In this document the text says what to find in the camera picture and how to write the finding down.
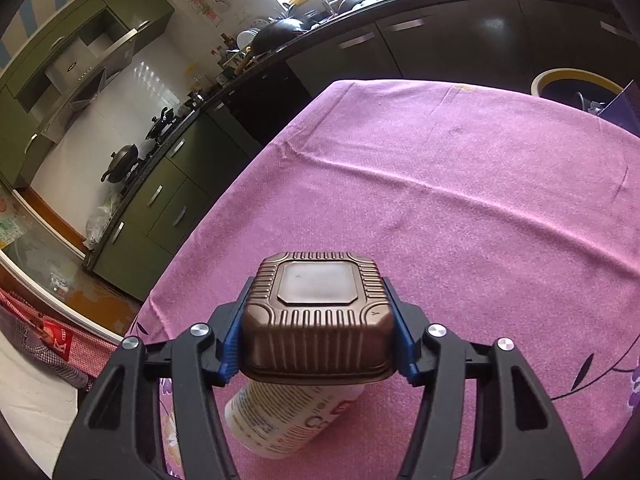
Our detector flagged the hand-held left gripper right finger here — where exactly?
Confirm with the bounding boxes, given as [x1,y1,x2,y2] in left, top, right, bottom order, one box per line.
[380,275,583,480]

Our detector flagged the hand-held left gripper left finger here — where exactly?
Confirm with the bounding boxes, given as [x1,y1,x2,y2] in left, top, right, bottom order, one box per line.
[52,275,253,480]

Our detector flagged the brown ribbed plastic tray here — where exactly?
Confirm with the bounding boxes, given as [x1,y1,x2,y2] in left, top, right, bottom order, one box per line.
[240,250,399,386]

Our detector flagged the trash bin with yellow rim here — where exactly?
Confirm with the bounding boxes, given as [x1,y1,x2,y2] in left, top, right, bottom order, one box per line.
[530,67,627,117]

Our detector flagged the purple cardboard box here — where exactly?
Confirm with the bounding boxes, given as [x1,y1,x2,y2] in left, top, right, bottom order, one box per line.
[597,80,640,139]

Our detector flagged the small white printed cup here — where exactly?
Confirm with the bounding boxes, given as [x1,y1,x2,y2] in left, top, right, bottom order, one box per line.
[224,380,366,459]

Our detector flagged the pink floral tablecloth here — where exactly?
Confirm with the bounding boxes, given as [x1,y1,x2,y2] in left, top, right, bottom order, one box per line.
[52,79,640,480]

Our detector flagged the green kitchen cabinets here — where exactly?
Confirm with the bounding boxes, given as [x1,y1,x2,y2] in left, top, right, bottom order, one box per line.
[85,110,262,304]

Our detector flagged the white plastic bag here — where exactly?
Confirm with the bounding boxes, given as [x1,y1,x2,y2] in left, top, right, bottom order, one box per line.
[82,200,119,252]

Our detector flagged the red checked apron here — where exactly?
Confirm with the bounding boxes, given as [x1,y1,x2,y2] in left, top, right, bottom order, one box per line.
[0,287,122,392]

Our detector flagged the black wok with lid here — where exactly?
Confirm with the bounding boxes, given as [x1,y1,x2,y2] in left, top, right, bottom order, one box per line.
[101,144,141,185]

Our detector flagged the black frying pan with lid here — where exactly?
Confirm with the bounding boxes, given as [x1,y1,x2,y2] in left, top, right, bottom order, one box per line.
[145,107,179,142]

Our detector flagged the dish rack with plates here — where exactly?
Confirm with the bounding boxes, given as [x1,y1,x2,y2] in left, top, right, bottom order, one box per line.
[222,30,262,69]

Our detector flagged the dark counter cabinets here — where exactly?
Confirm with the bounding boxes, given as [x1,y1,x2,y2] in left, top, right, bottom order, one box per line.
[220,0,636,147]

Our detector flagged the steel range hood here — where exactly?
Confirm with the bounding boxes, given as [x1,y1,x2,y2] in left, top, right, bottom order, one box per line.
[37,27,139,137]

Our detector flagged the black wok on counter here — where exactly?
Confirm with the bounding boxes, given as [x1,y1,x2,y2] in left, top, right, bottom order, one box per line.
[247,19,306,57]

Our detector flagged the wall picture sticker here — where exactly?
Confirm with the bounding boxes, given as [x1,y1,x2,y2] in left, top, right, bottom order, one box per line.
[190,0,224,27]

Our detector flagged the green wall cabinets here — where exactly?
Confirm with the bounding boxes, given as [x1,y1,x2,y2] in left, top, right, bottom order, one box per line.
[0,0,176,189]

